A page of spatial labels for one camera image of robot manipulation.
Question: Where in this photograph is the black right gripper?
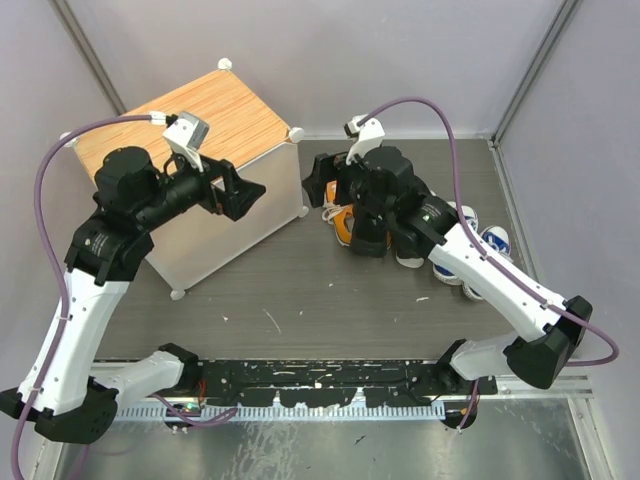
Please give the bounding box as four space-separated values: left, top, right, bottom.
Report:
302 151 393 224

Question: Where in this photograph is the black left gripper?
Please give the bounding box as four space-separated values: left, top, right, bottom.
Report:
135 145 265 231

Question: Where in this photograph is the orange sneaker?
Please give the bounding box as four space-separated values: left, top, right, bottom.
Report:
321 181 354 247

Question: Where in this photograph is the white cabinet door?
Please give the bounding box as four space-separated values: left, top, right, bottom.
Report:
146 143 308 301

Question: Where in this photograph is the wooden shoe cabinet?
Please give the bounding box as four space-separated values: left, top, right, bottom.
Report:
68 58 308 300

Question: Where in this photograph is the black sneaker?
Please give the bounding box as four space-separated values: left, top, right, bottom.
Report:
392 222 424 269
349 203 390 258

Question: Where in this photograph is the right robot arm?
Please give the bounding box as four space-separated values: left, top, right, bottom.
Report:
302 146 593 394

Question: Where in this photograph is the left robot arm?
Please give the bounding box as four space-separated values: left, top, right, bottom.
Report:
1 146 266 445

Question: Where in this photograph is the left blue sneaker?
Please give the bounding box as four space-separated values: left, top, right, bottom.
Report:
433 202 479 286

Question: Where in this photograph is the blue sneaker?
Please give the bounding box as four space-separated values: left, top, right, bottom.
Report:
461 224 513 302
433 202 479 286

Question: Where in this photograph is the right blue sneaker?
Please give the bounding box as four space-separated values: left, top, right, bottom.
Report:
461 224 513 302

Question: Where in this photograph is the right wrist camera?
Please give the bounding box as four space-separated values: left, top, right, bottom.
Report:
344 115 385 164

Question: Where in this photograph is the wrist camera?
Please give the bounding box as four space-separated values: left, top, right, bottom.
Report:
344 115 385 164
163 111 210 172

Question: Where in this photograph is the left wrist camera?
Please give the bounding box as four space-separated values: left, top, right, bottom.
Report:
163 111 210 172

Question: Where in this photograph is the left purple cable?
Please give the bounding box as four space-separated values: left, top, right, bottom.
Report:
9 113 166 479

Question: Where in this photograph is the purple cable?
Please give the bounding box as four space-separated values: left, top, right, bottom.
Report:
358 96 620 431
9 113 166 479

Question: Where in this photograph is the grey slotted cable duct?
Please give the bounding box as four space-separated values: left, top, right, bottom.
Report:
115 401 446 422

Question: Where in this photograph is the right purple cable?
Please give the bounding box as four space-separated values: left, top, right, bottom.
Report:
358 96 620 431

